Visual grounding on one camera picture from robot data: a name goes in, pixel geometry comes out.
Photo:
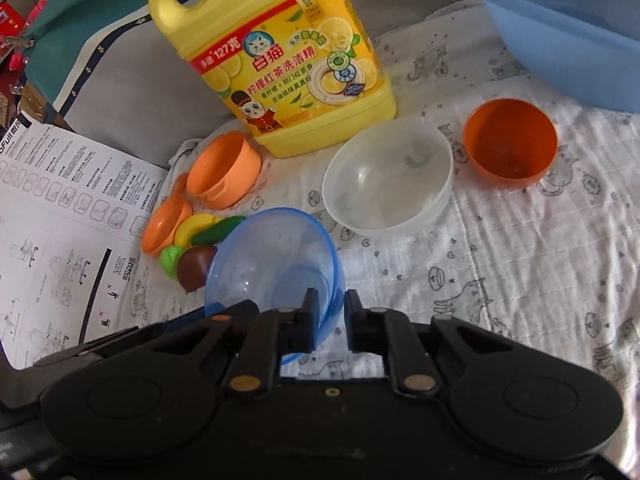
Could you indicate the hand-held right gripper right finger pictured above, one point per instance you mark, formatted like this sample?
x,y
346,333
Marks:
x,y
355,325

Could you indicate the red box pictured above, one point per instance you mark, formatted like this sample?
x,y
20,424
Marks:
x,y
10,17

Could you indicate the white instruction sheet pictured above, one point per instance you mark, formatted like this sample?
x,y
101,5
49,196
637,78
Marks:
x,y
65,220

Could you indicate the dark orange bowl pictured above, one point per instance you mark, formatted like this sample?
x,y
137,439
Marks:
x,y
510,145

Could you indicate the yellow detergent bottle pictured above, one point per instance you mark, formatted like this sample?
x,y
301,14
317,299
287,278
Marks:
x,y
280,75

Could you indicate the light green toy vegetable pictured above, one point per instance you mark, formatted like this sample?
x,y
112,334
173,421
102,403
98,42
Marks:
x,y
170,260

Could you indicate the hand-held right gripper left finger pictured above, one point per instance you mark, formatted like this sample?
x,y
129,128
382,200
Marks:
x,y
307,320

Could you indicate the blue transparent bowl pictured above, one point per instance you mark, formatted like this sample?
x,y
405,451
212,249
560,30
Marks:
x,y
270,260

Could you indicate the large blue plastic basin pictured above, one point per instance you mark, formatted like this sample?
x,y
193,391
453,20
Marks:
x,y
565,25

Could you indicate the green toy cucumber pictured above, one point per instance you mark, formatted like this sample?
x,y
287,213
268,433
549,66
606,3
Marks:
x,y
220,230

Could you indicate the small orange plastic dish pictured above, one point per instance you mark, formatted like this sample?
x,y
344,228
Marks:
x,y
162,222

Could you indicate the clear plastic bowl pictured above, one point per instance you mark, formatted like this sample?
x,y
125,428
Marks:
x,y
385,180

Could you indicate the brown cardboard box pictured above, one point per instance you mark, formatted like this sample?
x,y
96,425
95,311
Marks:
x,y
40,105

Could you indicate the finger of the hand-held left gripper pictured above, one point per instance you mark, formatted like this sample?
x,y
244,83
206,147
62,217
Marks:
x,y
90,350

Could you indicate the light orange plastic bowl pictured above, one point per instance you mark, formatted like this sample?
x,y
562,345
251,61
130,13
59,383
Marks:
x,y
225,170

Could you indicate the teal grey star-striped bedding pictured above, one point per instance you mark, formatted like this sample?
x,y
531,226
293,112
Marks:
x,y
100,35

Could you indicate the white printed bed sheet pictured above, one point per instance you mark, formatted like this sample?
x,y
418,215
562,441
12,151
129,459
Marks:
x,y
500,260

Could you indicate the yellow toy banana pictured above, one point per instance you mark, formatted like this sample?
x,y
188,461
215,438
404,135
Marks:
x,y
195,227

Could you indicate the brown toy chestnut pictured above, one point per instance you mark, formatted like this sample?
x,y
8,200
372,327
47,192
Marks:
x,y
196,269

